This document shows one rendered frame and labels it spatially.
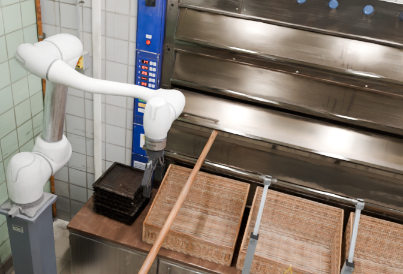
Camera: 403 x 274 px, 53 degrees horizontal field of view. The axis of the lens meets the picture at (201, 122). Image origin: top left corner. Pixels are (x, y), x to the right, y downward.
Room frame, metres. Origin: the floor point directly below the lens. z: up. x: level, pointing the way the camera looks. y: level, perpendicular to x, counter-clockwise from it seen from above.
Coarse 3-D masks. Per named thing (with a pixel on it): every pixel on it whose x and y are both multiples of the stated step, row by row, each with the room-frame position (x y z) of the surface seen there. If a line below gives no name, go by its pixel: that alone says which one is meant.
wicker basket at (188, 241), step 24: (168, 168) 2.17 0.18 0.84; (168, 192) 2.15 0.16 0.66; (192, 192) 2.13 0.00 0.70; (216, 192) 2.11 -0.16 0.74; (240, 192) 2.09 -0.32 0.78; (192, 216) 2.02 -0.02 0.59; (216, 216) 2.05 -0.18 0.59; (240, 216) 1.86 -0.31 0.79; (144, 240) 1.75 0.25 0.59; (168, 240) 1.78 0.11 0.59; (192, 240) 1.70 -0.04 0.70; (216, 240) 1.84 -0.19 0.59
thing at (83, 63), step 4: (84, 52) 2.34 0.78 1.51; (88, 52) 2.36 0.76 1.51; (80, 56) 2.30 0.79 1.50; (84, 56) 2.31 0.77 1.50; (88, 56) 2.36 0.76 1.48; (80, 60) 2.30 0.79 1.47; (84, 60) 2.31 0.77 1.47; (88, 60) 2.35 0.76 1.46; (80, 64) 2.30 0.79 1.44; (84, 64) 2.30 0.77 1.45; (88, 64) 2.35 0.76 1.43; (80, 68) 2.31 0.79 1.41; (84, 68) 2.30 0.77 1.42
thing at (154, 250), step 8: (208, 144) 1.95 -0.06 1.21; (200, 160) 1.78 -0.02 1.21; (192, 176) 1.63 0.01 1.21; (184, 192) 1.50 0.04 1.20; (176, 208) 1.39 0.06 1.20; (168, 216) 1.33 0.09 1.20; (168, 224) 1.28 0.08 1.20; (160, 232) 1.23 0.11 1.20; (160, 240) 1.18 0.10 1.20; (152, 248) 1.14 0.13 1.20; (152, 256) 1.10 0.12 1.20; (144, 264) 1.05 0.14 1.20; (144, 272) 1.02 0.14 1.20
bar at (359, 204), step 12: (144, 144) 1.91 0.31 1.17; (180, 156) 1.85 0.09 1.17; (216, 168) 1.80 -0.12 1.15; (228, 168) 1.79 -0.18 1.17; (264, 180) 1.74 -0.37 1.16; (276, 180) 1.74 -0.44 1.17; (264, 192) 1.71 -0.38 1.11; (312, 192) 1.69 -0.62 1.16; (324, 192) 1.69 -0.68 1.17; (360, 204) 1.64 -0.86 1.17; (252, 240) 1.52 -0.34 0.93; (252, 252) 1.52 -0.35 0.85; (348, 252) 1.50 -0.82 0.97; (348, 264) 1.43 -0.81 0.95
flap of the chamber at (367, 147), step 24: (192, 96) 2.25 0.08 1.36; (192, 120) 2.15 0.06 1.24; (240, 120) 2.13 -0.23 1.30; (264, 120) 2.12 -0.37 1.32; (288, 120) 2.12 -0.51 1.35; (312, 120) 2.11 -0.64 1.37; (312, 144) 2.01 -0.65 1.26; (336, 144) 2.01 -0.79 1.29; (360, 144) 2.00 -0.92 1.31; (384, 144) 1.99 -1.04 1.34
